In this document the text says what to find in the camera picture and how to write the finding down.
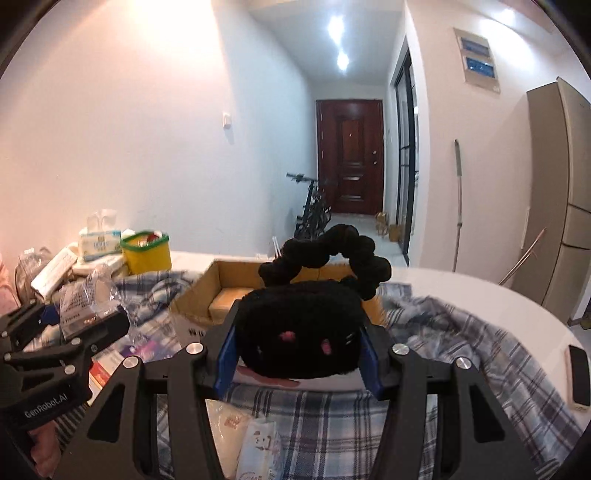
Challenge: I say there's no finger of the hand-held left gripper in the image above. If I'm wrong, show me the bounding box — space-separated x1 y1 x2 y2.
0 300 47 354
4 307 131 372

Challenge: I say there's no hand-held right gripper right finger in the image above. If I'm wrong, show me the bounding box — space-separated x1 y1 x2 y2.
360 323 539 480

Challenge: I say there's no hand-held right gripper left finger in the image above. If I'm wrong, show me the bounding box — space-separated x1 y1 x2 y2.
69 300 243 480

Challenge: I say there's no clear plastic bag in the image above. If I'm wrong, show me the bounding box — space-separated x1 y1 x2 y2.
60 268 125 333

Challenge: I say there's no cardboard box with pretzel print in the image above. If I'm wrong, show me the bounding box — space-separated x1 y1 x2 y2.
168 260 389 393

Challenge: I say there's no black plush scrunchie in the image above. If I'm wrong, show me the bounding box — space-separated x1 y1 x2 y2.
235 224 393 391

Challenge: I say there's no person's left hand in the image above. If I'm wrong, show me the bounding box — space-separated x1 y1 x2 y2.
28 419 62 477

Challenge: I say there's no pink cloth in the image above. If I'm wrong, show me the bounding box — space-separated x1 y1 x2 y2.
0 258 19 305

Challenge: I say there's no pale purple packet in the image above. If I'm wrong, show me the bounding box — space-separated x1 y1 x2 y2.
122 330 185 363

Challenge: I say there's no clear plastic container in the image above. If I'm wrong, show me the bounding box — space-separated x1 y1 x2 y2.
14 248 51 301

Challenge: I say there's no long white box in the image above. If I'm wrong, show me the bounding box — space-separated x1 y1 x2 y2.
30 247 79 300

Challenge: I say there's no white plastic packet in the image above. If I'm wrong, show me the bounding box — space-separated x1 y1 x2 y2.
205 399 257 462

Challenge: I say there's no flat white box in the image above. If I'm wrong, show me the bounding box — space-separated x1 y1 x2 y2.
74 256 127 278

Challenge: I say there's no yellow container with green rim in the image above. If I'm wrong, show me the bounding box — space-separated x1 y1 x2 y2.
120 229 172 274

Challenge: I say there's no white tissue pack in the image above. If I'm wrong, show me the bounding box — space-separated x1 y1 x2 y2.
78 209 123 263

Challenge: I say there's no small white printed packet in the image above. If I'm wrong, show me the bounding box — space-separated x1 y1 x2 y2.
238 418 282 480

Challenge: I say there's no blue plaid cloth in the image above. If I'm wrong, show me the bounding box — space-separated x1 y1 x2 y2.
28 270 575 480

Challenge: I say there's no black bicycle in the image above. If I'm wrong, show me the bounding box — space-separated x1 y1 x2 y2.
286 172 340 241

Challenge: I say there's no thin red rod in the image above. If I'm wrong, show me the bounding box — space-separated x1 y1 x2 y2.
498 227 548 286

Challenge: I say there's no smartphone in light case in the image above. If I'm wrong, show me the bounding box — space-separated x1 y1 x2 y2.
566 344 591 411

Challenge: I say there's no brown entrance door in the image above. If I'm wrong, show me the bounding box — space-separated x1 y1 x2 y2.
316 98 385 216

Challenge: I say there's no black framed glass door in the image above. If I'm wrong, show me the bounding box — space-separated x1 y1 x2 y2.
389 36 421 268

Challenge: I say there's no beige refrigerator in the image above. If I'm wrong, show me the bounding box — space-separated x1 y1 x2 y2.
526 78 591 321

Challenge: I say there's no green handled mop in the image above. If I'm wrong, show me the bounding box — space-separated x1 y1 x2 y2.
451 139 464 272

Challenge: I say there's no wall electrical panel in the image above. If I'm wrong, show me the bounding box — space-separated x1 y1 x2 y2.
453 27 502 94

